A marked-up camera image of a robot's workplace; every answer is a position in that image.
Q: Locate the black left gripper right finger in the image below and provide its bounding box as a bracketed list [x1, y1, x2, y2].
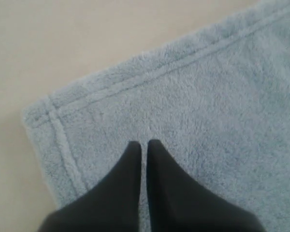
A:
[146, 140, 265, 232]

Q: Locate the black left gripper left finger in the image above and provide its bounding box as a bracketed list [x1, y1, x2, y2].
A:
[38, 141, 142, 232]

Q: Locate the light blue fluffy towel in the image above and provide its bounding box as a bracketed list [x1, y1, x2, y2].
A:
[23, 0, 290, 232]

